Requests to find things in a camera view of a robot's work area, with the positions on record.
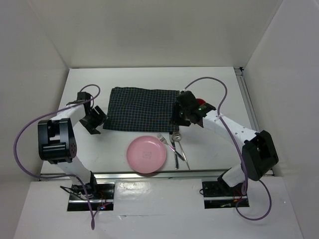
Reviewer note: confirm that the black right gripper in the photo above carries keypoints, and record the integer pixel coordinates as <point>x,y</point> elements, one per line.
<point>175,118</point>

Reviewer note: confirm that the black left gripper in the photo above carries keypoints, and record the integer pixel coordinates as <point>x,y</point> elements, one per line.
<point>100,118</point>

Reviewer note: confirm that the dark checked cloth napkin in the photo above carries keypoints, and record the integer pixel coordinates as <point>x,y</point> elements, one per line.
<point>141,110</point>

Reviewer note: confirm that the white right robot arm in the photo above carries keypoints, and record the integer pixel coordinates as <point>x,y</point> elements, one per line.
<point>256,149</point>

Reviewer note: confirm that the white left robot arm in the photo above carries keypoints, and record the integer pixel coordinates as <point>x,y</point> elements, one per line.
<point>57,144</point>

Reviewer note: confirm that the silver spoon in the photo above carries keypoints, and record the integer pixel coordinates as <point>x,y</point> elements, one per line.
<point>176,136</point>

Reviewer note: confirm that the silver fork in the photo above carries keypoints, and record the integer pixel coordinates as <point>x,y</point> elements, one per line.
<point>164,141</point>

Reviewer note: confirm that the red mug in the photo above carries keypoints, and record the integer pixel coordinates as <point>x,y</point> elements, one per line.
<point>201,101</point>

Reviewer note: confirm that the pink plate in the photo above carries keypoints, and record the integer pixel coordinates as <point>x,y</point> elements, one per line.
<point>146,154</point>

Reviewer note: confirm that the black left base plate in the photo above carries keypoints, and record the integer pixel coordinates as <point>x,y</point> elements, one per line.
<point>102,192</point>

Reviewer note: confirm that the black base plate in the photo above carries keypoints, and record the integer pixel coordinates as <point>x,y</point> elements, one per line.
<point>102,192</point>
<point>215,189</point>

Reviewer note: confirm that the aluminium right rail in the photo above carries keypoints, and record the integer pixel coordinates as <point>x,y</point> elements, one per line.
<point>246,98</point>

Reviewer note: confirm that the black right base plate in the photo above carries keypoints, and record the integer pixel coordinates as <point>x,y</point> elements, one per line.
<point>215,189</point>

